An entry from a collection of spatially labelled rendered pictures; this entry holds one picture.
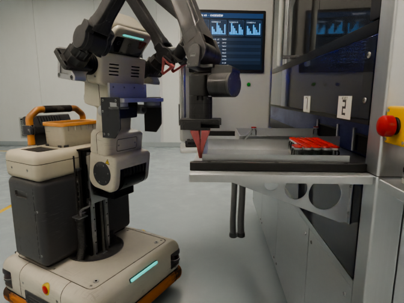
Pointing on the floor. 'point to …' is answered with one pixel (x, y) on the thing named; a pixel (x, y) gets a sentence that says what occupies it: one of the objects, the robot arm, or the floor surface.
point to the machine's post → (382, 168)
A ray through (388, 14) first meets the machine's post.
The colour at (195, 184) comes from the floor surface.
